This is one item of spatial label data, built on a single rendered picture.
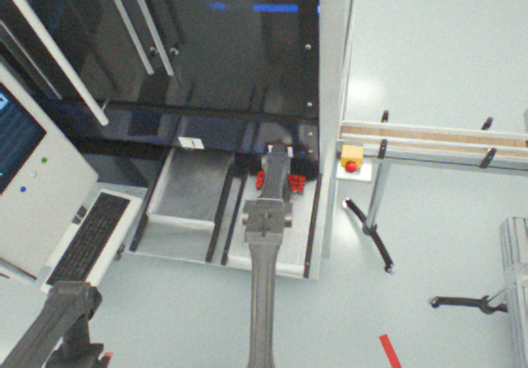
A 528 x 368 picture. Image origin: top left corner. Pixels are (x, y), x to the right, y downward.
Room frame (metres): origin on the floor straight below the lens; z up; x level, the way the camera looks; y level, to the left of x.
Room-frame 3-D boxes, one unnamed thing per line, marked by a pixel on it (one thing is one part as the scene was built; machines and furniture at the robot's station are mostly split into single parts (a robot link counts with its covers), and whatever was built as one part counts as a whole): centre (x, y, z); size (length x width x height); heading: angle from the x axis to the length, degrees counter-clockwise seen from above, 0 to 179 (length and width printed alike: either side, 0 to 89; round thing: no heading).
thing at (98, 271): (0.78, 0.74, 0.79); 0.45 x 0.28 x 0.03; 151
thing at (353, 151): (0.79, -0.31, 1.00); 0.08 x 0.07 x 0.07; 159
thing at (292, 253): (0.66, 0.00, 0.90); 0.34 x 0.26 x 0.04; 159
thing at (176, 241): (0.76, 0.15, 0.87); 0.70 x 0.48 x 0.02; 69
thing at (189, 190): (0.89, 0.28, 0.90); 0.34 x 0.26 x 0.04; 159
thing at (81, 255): (0.77, 0.72, 0.82); 0.40 x 0.14 x 0.02; 151
